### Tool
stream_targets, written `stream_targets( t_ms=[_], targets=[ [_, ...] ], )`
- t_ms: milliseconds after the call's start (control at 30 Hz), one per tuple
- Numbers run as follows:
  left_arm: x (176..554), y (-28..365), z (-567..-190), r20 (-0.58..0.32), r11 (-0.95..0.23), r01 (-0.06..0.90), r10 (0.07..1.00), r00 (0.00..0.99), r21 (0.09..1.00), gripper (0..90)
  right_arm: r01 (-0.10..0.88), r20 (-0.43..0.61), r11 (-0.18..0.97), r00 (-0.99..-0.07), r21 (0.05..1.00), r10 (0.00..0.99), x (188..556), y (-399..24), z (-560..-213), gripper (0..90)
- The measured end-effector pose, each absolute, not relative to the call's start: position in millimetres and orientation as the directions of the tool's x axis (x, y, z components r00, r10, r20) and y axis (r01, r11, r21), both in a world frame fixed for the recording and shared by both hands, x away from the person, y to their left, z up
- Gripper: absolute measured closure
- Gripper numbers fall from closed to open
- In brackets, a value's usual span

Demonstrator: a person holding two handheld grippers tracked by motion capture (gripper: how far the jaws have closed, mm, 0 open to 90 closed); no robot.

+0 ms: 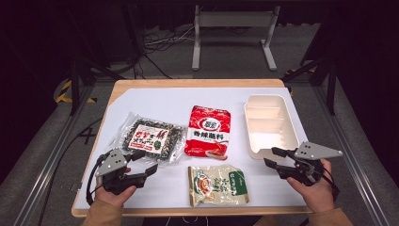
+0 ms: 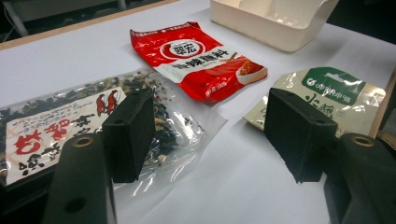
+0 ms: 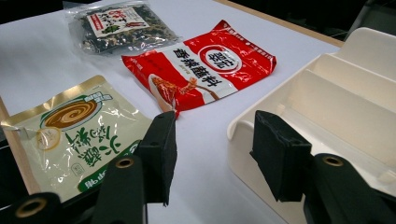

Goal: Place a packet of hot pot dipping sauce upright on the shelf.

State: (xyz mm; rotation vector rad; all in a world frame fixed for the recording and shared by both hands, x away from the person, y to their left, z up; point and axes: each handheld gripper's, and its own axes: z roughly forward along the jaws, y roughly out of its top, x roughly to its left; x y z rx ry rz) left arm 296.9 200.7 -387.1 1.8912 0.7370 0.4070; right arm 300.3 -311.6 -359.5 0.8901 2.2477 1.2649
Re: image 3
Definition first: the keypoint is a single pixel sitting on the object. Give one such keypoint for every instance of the red seasoning packet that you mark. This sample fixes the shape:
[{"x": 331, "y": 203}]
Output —
[{"x": 218, "y": 62}]

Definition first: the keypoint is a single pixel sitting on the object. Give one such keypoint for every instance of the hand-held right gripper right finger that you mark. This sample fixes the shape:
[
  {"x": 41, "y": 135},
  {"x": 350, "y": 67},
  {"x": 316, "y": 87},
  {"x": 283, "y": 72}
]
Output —
[{"x": 280, "y": 155}]

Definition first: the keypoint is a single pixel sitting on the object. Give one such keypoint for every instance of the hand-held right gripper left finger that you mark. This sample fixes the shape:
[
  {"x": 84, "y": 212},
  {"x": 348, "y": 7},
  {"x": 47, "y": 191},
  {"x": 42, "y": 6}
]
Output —
[{"x": 157, "y": 155}]

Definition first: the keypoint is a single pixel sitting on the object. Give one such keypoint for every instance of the clear bag of dried vegetables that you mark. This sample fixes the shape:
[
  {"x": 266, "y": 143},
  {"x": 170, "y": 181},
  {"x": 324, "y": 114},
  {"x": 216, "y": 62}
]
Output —
[{"x": 130, "y": 37}]

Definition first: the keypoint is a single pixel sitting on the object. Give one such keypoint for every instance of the beige and green sauce pouch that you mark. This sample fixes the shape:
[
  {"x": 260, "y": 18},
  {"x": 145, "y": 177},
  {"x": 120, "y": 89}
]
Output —
[{"x": 77, "y": 140}]

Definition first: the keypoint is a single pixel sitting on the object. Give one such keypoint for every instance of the white plastic storage box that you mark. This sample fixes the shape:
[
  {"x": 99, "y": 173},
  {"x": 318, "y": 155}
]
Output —
[{"x": 342, "y": 102}]

